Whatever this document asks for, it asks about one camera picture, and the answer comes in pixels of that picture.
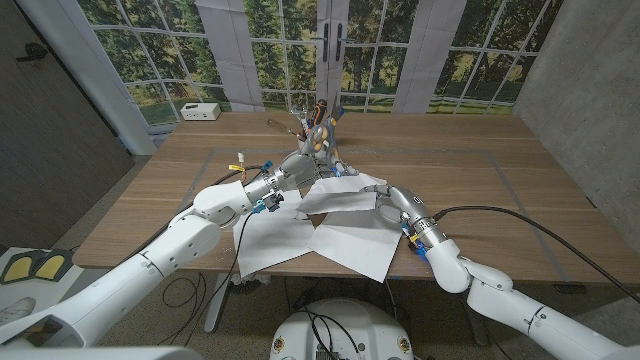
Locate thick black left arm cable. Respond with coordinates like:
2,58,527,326
117,164,265,265

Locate large white paper sheet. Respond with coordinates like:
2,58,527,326
307,207,404,284

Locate white mug with tools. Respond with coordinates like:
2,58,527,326
307,98,329,132

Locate yellow handled scissors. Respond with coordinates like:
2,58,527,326
309,115,347,175

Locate white table leg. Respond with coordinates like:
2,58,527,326
203,272,232,334

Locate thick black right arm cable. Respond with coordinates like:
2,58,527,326
432,204,640,304

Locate yellow and black foot pad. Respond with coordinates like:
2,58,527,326
34,248,75,282
0,249,40,285

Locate clear amber handled screwdriver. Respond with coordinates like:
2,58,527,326
267,118,301,138

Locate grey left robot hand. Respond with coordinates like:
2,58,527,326
276,124,360,194

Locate printed window forest backdrop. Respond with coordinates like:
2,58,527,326
74,0,566,126

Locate grey table leg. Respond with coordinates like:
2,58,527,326
457,280,490,347

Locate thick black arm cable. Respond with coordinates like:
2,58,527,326
117,164,265,265
432,204,640,304

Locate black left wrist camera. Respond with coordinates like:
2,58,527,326
264,191,285,213

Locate white power strip box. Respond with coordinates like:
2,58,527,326
179,102,222,122

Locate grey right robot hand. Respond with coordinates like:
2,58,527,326
367,183,449,244

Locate thin black left wrist cable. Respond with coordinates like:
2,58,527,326
183,211,257,347

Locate white shoe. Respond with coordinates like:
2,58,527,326
0,297,37,327

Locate silver metal wrench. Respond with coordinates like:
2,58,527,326
289,106,310,132

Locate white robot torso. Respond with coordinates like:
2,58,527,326
269,298,415,360

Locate black door handle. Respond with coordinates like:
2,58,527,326
14,42,50,63

